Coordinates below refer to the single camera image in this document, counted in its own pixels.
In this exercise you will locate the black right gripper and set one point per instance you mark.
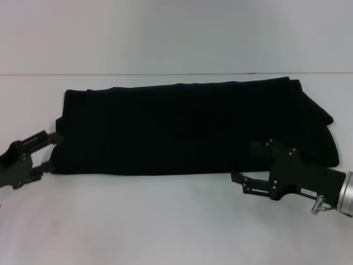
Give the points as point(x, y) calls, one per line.
point(300, 176)

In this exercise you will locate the black shirt with FREE print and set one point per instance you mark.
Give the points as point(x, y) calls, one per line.
point(193, 129)

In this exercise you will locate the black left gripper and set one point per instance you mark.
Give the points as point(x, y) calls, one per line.
point(15, 165)

